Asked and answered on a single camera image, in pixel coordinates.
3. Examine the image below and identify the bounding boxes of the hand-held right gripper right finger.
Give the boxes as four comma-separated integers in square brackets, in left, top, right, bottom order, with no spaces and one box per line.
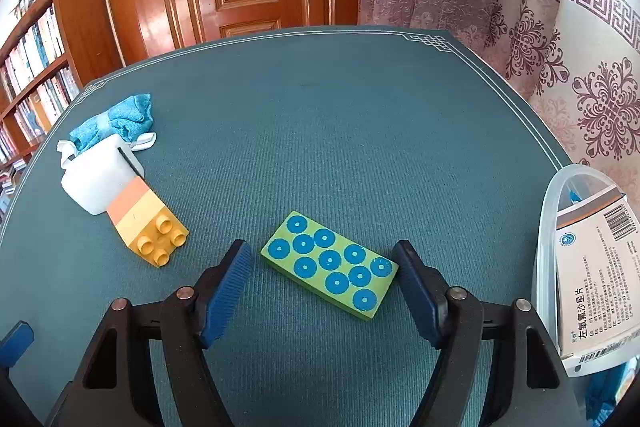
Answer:
[392,241,583,427]

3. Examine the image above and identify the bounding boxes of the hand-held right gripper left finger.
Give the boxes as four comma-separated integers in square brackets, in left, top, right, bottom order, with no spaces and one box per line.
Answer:
[45,239,252,427]

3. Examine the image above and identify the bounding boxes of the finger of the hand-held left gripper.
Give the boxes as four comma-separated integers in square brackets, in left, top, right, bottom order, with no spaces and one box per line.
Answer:
[0,321,35,370]

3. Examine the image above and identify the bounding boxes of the green block with blue dots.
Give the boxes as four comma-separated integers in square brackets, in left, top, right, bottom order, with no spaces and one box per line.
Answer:
[260,211,399,322]

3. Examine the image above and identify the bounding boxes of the clear plastic container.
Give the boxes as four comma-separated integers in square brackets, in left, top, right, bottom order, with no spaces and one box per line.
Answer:
[531,164,640,427]

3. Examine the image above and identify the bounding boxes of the white medicine box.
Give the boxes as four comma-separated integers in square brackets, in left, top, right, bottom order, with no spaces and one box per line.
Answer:
[554,189,640,378]

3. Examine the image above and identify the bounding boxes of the orange yellow toy brick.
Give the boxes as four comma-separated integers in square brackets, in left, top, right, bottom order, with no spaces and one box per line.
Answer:
[108,179,191,269]

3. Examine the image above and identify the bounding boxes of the white plastic box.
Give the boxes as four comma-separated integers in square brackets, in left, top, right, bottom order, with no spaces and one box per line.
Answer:
[61,136,145,215]

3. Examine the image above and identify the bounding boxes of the blue cloth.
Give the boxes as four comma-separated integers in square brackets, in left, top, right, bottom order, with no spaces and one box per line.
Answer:
[69,94,154,154]

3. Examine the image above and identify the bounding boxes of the rows of books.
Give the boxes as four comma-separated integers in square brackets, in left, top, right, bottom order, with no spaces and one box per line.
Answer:
[0,4,81,218]

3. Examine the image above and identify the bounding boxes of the wooden bookshelf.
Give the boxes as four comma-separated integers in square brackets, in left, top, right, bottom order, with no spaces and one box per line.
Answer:
[0,0,126,228]

